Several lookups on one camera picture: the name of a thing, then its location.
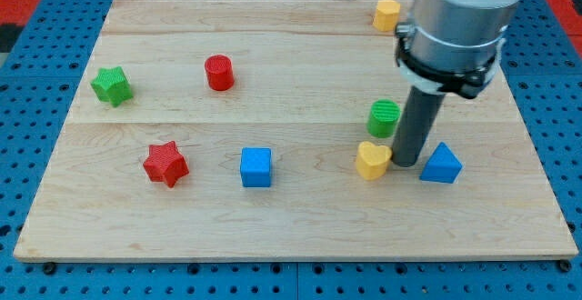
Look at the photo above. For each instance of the green cylinder block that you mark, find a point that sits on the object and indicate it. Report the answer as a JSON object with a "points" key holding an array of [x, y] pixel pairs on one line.
{"points": [[383, 117]]}

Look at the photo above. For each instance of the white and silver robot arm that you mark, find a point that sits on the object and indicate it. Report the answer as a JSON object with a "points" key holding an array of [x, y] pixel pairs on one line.
{"points": [[452, 46]]}

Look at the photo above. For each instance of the yellow hexagon block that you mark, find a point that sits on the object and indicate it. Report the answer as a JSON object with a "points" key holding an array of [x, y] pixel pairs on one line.
{"points": [[386, 15]]}

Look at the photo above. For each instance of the blue cube block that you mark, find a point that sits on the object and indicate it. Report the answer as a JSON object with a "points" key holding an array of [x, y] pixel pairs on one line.
{"points": [[255, 167]]}

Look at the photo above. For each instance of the yellow heart block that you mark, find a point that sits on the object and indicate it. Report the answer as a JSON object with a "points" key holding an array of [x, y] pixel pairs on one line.
{"points": [[372, 160]]}

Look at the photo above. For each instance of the wooden board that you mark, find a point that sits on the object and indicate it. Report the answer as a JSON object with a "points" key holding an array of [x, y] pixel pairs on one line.
{"points": [[306, 74]]}

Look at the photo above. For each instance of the red cylinder block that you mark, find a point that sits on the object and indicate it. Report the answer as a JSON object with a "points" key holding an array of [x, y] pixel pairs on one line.
{"points": [[219, 72]]}

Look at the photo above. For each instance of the red star block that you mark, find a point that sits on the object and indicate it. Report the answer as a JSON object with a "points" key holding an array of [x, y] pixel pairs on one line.
{"points": [[165, 164]]}

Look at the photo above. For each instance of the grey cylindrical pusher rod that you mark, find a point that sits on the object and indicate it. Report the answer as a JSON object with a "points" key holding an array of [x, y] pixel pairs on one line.
{"points": [[416, 121]]}

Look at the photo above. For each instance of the blue triangle block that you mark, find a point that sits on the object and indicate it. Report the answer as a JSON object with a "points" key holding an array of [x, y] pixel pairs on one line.
{"points": [[442, 166]]}

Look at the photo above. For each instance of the green star block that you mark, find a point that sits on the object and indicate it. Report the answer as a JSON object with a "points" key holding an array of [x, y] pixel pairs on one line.
{"points": [[111, 85]]}

